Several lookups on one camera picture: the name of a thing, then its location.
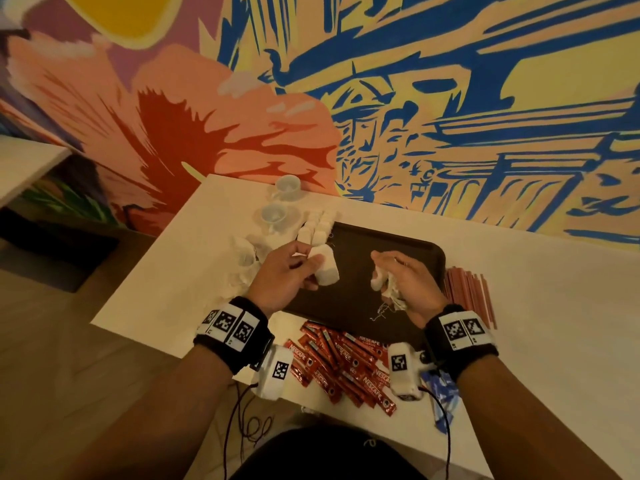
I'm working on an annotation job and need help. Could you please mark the pile of white tea bags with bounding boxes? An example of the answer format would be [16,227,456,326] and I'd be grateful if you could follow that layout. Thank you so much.
[226,235,277,298]

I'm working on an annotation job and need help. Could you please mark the pile of red Nescafe sachets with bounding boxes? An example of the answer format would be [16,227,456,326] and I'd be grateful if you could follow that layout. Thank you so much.
[282,319,403,417]

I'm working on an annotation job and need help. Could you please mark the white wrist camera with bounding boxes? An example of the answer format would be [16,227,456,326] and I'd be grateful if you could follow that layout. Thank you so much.
[254,345,297,402]
[386,341,427,402]

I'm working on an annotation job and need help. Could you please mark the row of tea bags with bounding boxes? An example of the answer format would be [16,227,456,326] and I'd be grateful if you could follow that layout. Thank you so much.
[295,209,340,249]

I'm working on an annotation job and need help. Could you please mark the person's black shirt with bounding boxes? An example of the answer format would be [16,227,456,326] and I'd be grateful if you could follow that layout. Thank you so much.
[222,425,429,480]

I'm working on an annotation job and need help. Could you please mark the person's left hand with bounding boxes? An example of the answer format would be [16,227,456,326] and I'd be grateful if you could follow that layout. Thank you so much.
[245,239,327,319]

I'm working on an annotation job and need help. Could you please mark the person's left forearm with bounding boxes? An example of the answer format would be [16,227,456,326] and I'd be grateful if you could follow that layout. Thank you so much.
[60,345,236,480]

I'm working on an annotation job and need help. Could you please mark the person's right forearm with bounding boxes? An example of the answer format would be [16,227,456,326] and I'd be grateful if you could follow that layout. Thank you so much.
[455,357,621,480]

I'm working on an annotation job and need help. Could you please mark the single white tea bag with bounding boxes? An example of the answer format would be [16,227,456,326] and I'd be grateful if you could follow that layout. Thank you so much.
[308,243,342,289]

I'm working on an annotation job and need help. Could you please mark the white side table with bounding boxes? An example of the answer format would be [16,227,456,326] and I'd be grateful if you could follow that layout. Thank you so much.
[0,135,74,209]

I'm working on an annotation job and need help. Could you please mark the black camera cable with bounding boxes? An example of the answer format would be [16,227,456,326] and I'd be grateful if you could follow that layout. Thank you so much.
[420,387,454,480]
[222,383,263,480]

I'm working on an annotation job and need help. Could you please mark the dark brown tray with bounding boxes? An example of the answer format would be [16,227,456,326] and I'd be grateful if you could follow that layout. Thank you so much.
[284,221,449,347]

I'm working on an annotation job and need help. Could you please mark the pile of blue sachets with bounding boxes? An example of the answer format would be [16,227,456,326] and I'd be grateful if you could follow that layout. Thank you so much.
[420,369,462,435]

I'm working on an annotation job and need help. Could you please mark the person's right hand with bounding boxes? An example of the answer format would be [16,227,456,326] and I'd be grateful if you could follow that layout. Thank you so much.
[370,249,451,330]

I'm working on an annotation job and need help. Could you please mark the black marker wristband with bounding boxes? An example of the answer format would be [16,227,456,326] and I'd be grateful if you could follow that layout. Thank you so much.
[422,303,499,384]
[194,297,276,377]

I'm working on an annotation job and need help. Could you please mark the small white cup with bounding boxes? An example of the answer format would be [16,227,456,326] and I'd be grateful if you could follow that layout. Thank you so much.
[271,175,305,204]
[256,201,292,235]

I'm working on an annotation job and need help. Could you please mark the bunch of tea bags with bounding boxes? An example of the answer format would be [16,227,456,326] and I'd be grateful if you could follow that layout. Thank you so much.
[369,265,407,312]

